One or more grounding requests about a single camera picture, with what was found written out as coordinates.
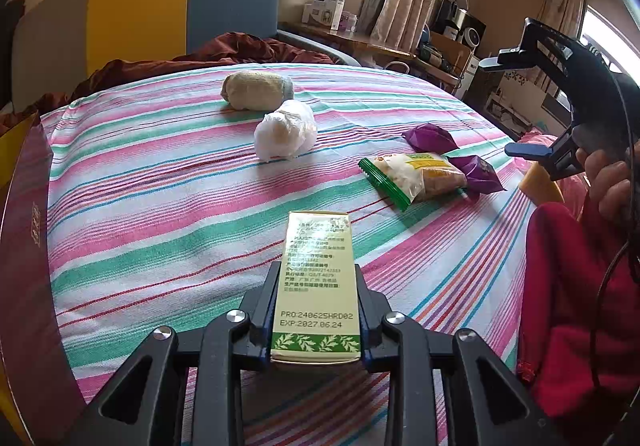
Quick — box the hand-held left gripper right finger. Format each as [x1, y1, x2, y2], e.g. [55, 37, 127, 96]
[355, 265, 566, 446]

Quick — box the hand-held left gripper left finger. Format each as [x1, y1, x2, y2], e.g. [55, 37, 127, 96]
[65, 261, 281, 446]

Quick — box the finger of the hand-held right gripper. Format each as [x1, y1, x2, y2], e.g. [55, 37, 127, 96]
[479, 18, 574, 77]
[504, 125, 587, 180]

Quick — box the purple snack packet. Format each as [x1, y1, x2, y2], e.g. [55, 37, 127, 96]
[402, 123, 460, 154]
[447, 155, 507, 199]

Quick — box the green and cream carton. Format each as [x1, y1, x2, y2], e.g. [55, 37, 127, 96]
[270, 211, 362, 364]

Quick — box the maroon gift box gold lining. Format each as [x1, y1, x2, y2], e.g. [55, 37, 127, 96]
[0, 110, 86, 442]

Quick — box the person's right forearm red sleeve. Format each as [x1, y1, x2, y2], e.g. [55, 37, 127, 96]
[516, 200, 640, 422]

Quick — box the person's right hand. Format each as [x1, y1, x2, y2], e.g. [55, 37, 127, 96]
[575, 148, 635, 223]

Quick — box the yellow sponge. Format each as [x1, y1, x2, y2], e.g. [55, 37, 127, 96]
[519, 161, 566, 204]

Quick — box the silver black speaker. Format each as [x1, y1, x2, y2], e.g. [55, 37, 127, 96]
[445, 8, 487, 46]

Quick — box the cardboard box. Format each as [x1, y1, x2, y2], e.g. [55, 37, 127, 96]
[430, 32, 473, 76]

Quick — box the side window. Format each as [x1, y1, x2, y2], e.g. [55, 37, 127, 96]
[582, 3, 640, 76]

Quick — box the side window curtain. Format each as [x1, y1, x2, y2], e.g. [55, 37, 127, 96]
[540, 0, 586, 41]

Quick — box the green clear snack packet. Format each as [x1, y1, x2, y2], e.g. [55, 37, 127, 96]
[358, 152, 468, 211]

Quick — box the striped bed sheet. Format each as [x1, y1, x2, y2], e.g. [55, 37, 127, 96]
[40, 62, 538, 446]

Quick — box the wooden desk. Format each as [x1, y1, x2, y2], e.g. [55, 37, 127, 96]
[280, 20, 416, 71]

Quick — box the white appliance box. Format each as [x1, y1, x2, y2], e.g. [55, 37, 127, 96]
[301, 0, 346, 31]

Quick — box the white plastic bag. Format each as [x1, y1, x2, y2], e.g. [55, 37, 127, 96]
[253, 100, 318, 161]

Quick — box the beige rolled sock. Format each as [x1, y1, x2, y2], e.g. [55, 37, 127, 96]
[222, 70, 295, 111]

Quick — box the dark red blanket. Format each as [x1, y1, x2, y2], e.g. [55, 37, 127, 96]
[0, 32, 336, 127]

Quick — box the grey yellow blue sofa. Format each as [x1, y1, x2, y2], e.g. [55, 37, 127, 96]
[10, 0, 361, 111]

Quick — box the black cable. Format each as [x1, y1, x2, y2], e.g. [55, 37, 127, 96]
[592, 76, 640, 387]

